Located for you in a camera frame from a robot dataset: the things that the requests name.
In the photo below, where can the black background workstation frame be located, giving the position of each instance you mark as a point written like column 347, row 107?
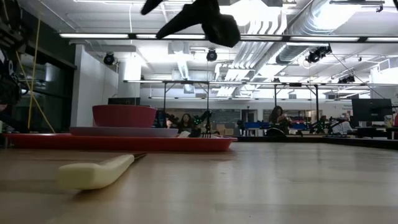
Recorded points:
column 164, row 105
column 317, row 105

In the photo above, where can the black hanging camera rig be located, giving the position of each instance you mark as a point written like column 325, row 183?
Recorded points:
column 317, row 54

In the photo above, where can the silver ventilation duct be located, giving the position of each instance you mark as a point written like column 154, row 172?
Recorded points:
column 311, row 25

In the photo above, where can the lavender plate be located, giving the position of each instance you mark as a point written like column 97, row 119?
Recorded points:
column 124, row 132

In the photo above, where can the cardboard box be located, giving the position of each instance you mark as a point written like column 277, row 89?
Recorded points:
column 221, row 129

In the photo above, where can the blue storage bins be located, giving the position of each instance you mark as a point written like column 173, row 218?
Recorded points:
column 258, row 125

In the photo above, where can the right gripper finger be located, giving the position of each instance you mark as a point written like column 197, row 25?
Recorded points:
column 183, row 23
column 150, row 7

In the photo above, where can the black computer monitor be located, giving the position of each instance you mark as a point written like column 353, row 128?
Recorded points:
column 371, row 110

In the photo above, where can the person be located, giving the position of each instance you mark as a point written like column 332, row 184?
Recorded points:
column 186, row 121
column 277, row 116

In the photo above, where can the magenta bowl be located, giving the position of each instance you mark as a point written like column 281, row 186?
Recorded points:
column 124, row 116

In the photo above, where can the black background screen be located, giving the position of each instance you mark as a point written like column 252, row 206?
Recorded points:
column 124, row 101

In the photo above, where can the red plastic tray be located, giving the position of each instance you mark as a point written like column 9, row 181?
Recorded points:
column 124, row 144

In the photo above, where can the overhead light bar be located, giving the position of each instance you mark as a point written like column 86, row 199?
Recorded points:
column 93, row 35

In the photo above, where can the black ceiling spotlight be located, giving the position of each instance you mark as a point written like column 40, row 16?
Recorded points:
column 109, row 58
column 211, row 55

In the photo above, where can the black aluminium table frame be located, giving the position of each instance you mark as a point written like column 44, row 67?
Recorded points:
column 373, row 144

